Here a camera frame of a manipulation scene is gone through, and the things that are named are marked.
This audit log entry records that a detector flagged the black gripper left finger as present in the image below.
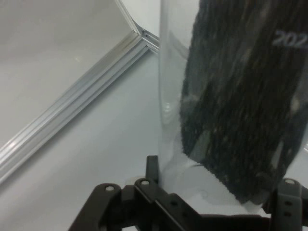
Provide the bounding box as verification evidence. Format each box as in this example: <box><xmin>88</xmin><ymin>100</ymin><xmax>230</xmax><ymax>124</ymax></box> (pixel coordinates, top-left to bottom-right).
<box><xmin>68</xmin><ymin>155</ymin><xmax>200</xmax><ymax>231</ymax></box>

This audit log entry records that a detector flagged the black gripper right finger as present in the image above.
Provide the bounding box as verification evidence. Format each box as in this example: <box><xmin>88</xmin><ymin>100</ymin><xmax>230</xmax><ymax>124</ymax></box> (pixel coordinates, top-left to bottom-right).
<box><xmin>264</xmin><ymin>178</ymin><xmax>303</xmax><ymax>231</ymax></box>

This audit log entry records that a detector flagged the clear plastic jar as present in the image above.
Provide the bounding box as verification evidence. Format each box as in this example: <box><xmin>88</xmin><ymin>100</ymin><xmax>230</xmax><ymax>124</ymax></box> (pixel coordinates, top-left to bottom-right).
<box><xmin>157</xmin><ymin>0</ymin><xmax>308</xmax><ymax>210</ymax></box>

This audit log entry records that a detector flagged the long horizontal aluminium frame rail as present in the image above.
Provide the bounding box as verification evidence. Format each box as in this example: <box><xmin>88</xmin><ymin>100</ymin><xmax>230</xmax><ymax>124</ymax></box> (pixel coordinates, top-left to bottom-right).
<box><xmin>0</xmin><ymin>32</ymin><xmax>161</xmax><ymax>186</ymax></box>

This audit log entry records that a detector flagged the upright aluminium frame post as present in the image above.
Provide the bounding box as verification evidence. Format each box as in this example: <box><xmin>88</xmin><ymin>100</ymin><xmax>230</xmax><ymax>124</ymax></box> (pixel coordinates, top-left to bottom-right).
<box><xmin>114</xmin><ymin>0</ymin><xmax>147</xmax><ymax>37</ymax></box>

